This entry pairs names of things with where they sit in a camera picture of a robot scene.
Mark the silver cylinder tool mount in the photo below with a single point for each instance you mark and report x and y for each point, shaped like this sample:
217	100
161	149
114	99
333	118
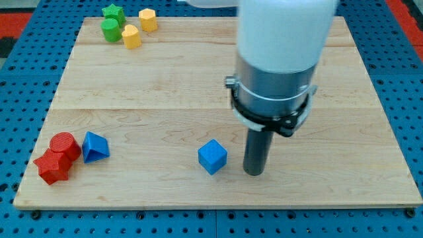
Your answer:
265	101

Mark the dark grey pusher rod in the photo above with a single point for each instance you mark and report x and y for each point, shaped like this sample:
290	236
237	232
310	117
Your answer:
256	151

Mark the blue cube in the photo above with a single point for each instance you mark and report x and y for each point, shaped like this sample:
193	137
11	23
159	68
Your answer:
212	156

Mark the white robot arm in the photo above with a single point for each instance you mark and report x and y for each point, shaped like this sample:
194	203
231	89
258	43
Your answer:
279	44

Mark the blue triangle block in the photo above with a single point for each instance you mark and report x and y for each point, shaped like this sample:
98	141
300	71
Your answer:
95	147

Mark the wooden board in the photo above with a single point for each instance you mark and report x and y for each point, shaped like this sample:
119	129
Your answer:
158	104

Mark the yellow hexagon block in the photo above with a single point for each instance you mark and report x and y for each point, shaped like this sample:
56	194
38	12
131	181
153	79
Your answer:
148	20

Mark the yellow heart block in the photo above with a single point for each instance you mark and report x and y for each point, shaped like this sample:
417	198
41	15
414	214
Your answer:
131	37

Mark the green cylinder block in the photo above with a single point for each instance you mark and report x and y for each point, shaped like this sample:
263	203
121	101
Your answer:
111	30

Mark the green star block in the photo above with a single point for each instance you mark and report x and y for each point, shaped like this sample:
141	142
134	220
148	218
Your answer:
114	12

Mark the red cylinder block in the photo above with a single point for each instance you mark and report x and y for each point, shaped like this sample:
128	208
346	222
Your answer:
64	142

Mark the red star block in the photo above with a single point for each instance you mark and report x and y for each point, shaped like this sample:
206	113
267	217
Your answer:
53	166

